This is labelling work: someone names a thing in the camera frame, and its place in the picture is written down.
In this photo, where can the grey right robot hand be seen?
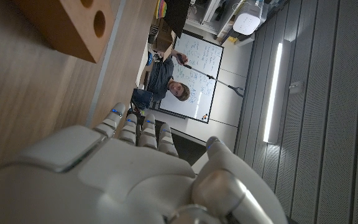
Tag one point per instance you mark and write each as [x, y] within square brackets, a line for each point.
[120, 180]

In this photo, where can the wooden block with holes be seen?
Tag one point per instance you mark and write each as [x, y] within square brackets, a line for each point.
[70, 31]

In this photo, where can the seated person in dark polo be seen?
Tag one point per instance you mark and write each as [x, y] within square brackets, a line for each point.
[162, 76]

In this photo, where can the blue round disc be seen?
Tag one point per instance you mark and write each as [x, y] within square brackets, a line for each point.
[149, 59]

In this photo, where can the long grabber stick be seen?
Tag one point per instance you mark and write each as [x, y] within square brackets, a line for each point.
[211, 77]

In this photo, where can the whiteboard with writing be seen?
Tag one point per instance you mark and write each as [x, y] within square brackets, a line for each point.
[204, 62]

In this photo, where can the black laptop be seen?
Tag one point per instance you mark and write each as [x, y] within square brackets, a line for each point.
[176, 14]

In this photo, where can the long ceiling light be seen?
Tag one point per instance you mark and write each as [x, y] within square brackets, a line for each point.
[273, 93]

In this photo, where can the rainbow stacking cups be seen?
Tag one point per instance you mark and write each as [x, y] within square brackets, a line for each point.
[161, 8]

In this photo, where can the white rounded appliance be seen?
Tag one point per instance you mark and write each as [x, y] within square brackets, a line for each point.
[247, 20]

